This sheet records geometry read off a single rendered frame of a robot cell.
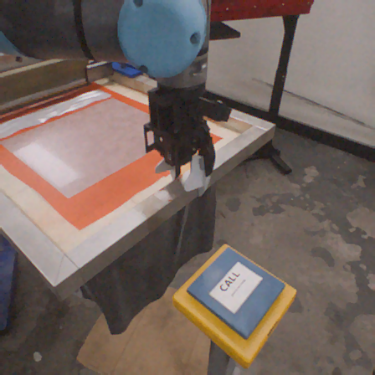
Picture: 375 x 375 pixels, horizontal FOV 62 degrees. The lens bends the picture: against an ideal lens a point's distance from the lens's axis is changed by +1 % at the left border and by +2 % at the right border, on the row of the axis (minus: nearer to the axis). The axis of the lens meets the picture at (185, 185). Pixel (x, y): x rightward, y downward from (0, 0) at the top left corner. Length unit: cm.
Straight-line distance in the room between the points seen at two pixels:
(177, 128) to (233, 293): 25
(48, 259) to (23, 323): 119
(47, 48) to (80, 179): 36
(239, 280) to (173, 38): 32
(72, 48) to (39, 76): 65
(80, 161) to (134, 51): 45
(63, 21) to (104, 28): 4
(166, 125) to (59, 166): 32
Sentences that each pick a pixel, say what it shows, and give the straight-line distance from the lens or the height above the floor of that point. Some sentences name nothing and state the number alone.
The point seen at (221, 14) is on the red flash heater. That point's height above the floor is 104.
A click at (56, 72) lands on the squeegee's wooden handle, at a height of 103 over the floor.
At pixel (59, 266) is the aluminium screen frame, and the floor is 99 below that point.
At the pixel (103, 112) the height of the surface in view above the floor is 96.
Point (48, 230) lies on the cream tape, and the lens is 58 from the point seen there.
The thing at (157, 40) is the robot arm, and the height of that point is 128.
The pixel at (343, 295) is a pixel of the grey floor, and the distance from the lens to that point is 174.
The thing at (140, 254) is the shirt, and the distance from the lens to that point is 73.
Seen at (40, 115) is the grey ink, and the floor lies 96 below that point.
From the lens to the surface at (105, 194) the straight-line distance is 62.
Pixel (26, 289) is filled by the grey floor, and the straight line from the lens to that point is 176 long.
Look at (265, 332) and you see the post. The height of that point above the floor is 95.
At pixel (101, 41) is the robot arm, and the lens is 33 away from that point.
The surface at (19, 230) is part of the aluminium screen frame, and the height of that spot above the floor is 99.
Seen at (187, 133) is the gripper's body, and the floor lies 112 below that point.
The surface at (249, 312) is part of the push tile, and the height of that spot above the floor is 97.
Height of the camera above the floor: 135
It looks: 40 degrees down
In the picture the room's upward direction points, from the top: straight up
